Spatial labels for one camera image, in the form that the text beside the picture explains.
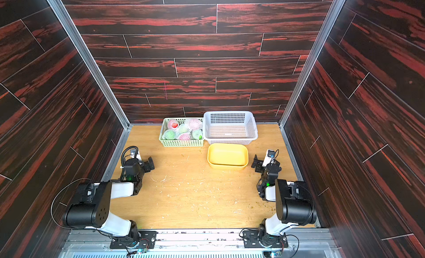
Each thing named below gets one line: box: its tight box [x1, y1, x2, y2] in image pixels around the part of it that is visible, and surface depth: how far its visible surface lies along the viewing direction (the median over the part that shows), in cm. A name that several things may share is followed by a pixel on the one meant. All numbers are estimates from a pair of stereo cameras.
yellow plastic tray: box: [206, 142, 250, 170], surface depth 101 cm
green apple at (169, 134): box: [161, 129, 177, 141], surface depth 107 cm
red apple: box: [167, 119, 180, 131], surface depth 113 cm
